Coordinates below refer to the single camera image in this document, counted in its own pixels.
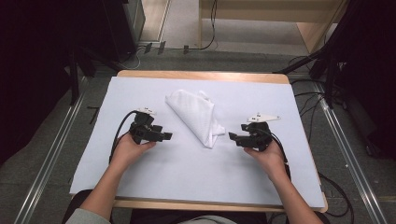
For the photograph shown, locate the white table mat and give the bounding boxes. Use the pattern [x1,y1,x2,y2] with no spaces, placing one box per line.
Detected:
[68,76,327,209]

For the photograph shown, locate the light wooden desk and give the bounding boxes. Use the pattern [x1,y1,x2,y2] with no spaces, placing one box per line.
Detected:
[198,0,349,54]

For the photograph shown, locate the white cloth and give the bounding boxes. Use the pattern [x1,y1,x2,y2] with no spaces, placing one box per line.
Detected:
[164,89,226,149]

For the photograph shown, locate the black curtain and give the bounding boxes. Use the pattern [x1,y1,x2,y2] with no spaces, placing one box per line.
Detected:
[0,0,129,166]
[320,0,396,160]

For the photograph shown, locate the black metal stand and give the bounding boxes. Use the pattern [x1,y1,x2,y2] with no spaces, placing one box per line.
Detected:
[273,40,347,110]
[64,43,123,106]

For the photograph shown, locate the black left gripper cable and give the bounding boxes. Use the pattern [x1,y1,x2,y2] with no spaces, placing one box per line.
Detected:
[108,109,140,165]

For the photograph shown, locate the wooden table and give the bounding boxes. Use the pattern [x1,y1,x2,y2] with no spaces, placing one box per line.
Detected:
[70,69,329,214]

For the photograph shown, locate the person's left hand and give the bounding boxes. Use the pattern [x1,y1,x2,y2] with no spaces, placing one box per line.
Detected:
[109,133,157,172]

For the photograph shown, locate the black floor cables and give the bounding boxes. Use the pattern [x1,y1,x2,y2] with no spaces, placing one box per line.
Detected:
[288,55,328,144]

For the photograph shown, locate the black hanging cable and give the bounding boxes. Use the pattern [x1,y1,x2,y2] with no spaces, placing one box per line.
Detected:
[182,0,219,54]

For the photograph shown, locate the dark cabinet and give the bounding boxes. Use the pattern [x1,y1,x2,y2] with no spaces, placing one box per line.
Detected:
[101,0,147,63]

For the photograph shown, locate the person's right hand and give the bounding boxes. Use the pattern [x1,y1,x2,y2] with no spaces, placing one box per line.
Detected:
[243,140,290,183]

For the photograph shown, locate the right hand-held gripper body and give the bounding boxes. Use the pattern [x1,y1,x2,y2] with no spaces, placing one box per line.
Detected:
[241,112,281,153]

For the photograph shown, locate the grey sleeve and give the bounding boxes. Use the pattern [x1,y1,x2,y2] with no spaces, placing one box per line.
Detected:
[64,207,112,224]

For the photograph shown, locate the metal floor rail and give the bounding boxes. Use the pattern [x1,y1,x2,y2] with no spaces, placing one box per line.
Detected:
[13,77,90,224]
[310,81,389,224]

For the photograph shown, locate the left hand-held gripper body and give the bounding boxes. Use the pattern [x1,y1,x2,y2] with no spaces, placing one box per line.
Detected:
[128,106,161,146]

